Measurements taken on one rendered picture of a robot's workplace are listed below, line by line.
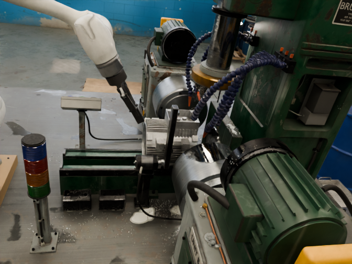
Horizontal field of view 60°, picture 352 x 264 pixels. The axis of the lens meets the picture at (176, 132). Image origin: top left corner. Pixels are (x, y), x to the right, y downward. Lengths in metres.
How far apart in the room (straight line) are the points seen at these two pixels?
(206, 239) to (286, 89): 0.59
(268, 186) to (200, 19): 6.38
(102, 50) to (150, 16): 5.63
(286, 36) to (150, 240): 0.84
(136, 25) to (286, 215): 6.31
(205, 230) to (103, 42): 0.69
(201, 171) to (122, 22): 5.91
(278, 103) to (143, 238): 0.67
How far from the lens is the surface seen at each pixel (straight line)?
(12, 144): 1.65
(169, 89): 1.43
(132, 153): 1.35
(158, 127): 1.19
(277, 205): 0.60
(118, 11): 6.65
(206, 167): 0.94
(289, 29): 1.11
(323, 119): 1.26
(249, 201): 0.61
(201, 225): 0.75
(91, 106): 1.41
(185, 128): 1.18
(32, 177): 0.94
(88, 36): 1.09
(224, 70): 1.12
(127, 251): 1.13
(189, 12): 6.82
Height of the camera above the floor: 1.70
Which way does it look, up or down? 31 degrees down
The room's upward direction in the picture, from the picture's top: 10 degrees clockwise
